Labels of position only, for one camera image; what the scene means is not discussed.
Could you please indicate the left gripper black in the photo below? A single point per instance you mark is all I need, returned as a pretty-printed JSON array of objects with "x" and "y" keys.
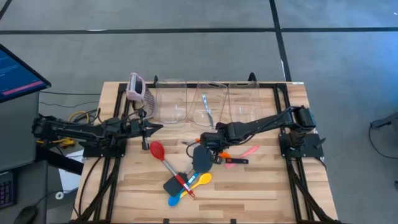
[{"x": 136, "y": 127}]

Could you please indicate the black square-headed spatula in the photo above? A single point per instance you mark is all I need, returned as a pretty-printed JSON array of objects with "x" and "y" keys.
[{"x": 171, "y": 186}]

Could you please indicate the blue silicone spoon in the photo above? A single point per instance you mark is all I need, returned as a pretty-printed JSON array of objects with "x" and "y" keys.
[{"x": 174, "y": 201}]

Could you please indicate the black computer mouse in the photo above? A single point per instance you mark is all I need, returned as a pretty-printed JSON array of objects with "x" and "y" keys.
[{"x": 26, "y": 214}]

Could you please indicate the pink silicone spatula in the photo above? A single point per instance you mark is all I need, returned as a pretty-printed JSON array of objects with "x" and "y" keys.
[{"x": 250, "y": 151}]

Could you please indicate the yellow silicone spoon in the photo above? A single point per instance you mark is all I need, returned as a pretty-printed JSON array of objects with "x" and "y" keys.
[{"x": 205, "y": 179}]

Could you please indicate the clear plastic bin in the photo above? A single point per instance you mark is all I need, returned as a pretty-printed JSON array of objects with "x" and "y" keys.
[
  {"x": 171, "y": 102},
  {"x": 217, "y": 99},
  {"x": 245, "y": 102}
]

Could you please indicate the yellow hand tool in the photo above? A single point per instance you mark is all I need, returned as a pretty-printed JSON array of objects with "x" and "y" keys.
[{"x": 66, "y": 143}]

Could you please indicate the white tape roll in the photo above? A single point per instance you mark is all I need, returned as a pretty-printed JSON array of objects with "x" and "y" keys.
[{"x": 56, "y": 195}]

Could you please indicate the red spoon steel neck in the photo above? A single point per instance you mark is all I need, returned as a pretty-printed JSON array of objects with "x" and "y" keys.
[{"x": 157, "y": 151}]

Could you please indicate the computer monitor blue screen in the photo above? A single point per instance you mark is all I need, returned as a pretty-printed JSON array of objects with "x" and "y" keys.
[{"x": 18, "y": 74}]

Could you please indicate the black aluminium table frame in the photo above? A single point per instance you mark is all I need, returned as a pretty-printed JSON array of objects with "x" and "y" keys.
[{"x": 287, "y": 99}]

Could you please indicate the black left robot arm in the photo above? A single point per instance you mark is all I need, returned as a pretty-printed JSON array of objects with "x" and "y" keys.
[{"x": 77, "y": 132}]

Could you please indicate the black keyboard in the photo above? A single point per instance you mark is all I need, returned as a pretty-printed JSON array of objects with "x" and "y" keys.
[{"x": 5, "y": 194}]

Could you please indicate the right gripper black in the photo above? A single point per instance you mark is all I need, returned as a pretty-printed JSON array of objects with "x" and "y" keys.
[{"x": 211, "y": 141}]

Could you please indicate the black oval-headed spatula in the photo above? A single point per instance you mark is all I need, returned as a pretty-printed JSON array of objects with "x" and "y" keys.
[{"x": 202, "y": 160}]

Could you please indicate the white paper sheet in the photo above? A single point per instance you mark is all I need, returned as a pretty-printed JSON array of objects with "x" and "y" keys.
[{"x": 71, "y": 179}]

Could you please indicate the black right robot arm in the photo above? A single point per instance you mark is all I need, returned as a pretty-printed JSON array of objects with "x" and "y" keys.
[{"x": 264, "y": 123}]

